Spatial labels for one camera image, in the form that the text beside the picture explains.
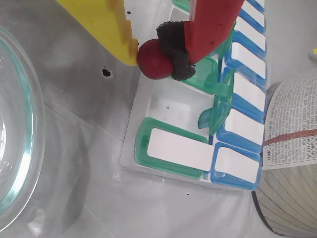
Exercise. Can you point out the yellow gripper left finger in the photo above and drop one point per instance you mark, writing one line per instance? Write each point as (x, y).
(99, 22)

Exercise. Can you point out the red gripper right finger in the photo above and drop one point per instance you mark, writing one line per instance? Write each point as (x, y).
(210, 24)

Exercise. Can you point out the red ball pill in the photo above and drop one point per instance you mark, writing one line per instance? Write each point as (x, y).
(153, 63)

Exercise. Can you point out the weekly pill organizer box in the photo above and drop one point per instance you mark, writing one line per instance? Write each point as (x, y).
(178, 148)

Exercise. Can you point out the can with printed paper label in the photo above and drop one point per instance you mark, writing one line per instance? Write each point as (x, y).
(289, 124)

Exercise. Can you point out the white tablecloth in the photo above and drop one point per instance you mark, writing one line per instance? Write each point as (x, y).
(86, 148)

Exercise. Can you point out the large clear glass bowl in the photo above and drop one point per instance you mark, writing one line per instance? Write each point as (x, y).
(32, 138)

